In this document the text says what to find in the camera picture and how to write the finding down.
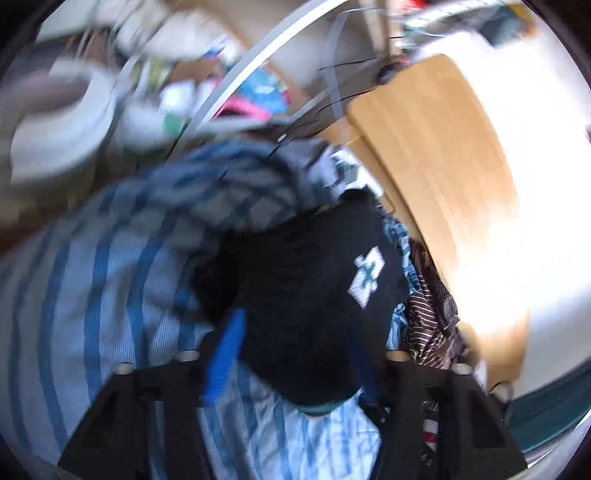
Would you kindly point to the brown striped garment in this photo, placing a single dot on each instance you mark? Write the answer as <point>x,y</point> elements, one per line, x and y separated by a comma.
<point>432,336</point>

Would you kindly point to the teal curtain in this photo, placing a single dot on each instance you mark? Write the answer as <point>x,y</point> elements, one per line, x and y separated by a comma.
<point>545,414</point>

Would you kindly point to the white round stool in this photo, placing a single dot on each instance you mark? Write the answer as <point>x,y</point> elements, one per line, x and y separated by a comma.
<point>60,118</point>

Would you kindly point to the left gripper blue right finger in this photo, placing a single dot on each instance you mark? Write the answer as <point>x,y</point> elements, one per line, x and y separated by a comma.
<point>473,439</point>

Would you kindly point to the black patterned knit sweater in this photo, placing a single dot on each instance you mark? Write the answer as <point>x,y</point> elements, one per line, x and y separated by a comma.
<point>304,285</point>

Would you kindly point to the blue striped bed sheet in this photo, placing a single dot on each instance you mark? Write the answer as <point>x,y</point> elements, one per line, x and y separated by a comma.
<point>97,315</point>

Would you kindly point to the wooden headboard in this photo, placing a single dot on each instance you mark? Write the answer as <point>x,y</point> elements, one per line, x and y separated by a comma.
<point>429,143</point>

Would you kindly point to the star striped duvet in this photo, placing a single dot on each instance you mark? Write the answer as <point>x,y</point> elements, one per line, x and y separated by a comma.
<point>430,430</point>

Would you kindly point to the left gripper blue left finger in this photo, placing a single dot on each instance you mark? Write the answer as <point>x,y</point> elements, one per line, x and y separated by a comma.
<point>226,359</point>

